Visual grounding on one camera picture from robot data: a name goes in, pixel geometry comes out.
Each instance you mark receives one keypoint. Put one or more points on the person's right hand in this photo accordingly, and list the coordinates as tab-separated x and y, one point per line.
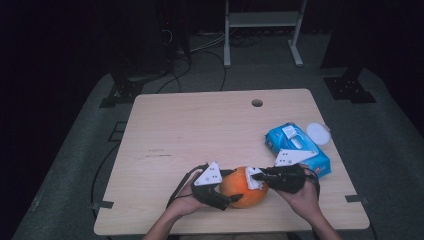
305	203

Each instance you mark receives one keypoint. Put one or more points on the person's left hand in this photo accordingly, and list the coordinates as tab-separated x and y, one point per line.
185	203

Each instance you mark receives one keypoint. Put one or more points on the blue wet wipes pack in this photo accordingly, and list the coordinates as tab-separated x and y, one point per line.
283	143

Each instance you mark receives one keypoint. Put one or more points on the black tape piece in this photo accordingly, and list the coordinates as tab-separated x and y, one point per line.
356	199
102	204

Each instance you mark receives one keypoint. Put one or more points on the orange plush toy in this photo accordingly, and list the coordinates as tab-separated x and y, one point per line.
245	196

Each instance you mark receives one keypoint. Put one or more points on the black stand base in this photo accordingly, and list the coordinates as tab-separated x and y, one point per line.
348	88
125	90

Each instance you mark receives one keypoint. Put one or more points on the white metal stand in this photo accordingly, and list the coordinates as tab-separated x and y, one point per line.
263	19

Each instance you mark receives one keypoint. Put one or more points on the white round lid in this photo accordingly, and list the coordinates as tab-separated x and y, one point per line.
319	132

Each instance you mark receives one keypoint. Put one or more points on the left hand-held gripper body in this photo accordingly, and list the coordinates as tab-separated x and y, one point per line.
208	193

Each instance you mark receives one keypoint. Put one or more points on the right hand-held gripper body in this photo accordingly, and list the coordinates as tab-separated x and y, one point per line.
288	180

